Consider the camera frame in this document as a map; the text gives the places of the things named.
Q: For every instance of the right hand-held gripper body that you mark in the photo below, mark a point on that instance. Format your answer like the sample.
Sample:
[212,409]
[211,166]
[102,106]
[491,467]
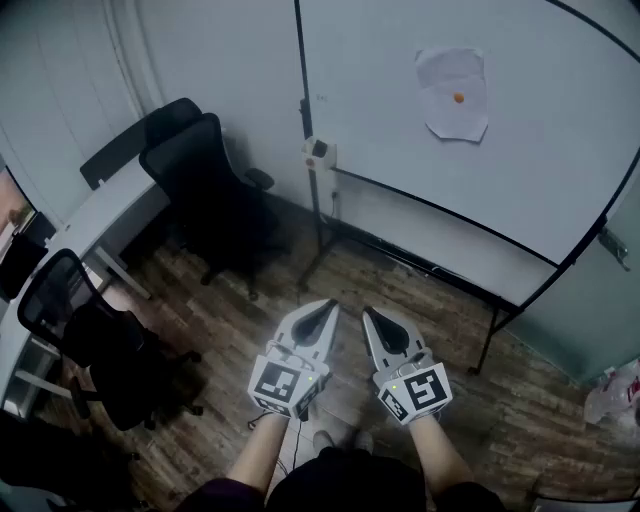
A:
[420,392]

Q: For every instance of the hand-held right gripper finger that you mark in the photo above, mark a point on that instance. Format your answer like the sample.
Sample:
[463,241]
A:
[412,332]
[374,345]

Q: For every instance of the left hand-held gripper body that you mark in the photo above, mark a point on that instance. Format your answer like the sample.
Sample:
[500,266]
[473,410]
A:
[277,382]

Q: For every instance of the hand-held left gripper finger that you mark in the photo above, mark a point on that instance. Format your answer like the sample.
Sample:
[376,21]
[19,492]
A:
[329,340]
[287,331]

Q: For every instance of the white plastic box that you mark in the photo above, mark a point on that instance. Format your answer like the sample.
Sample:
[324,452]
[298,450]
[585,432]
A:
[330,160]

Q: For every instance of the person's right forearm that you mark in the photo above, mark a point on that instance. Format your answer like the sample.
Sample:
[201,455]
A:
[442,457]

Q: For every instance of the person's left forearm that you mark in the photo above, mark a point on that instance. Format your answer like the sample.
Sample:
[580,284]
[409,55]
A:
[257,455]

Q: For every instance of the whiteboard on black stand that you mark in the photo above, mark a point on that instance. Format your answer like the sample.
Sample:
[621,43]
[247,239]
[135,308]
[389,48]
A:
[400,125]

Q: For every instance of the person's left shoe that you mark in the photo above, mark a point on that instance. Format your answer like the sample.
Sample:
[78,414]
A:
[323,440]

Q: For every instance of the person's shoe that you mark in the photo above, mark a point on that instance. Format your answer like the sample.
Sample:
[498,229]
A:
[323,440]
[364,441]

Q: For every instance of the person's right shoe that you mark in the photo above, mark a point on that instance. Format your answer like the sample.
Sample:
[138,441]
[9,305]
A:
[364,441]

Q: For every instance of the person's black clothing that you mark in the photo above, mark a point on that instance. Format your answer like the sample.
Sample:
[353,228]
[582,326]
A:
[345,482]

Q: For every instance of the black high-back office chair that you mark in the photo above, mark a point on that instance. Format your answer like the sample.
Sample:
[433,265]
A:
[200,190]

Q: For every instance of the black mesh office chair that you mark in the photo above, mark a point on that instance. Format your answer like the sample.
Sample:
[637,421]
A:
[105,350]

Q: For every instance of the frosted glass door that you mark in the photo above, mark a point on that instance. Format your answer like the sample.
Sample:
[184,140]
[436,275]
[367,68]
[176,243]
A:
[590,310]

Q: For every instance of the white plastic bag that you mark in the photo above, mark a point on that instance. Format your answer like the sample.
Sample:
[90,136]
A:
[612,395]

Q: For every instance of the crumpled white paper sheet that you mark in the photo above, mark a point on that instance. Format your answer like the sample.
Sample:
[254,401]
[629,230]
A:
[450,120]

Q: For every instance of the metal door hinge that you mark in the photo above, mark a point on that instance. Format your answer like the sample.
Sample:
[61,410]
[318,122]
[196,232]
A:
[614,247]

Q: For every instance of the white desk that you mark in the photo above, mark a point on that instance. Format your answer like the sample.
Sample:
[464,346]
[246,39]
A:
[95,210]

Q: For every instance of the round orange magnet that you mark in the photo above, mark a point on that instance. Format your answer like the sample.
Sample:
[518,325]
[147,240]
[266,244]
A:
[459,97]

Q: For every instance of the computer monitor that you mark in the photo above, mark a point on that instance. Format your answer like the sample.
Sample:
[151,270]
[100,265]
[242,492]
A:
[12,205]

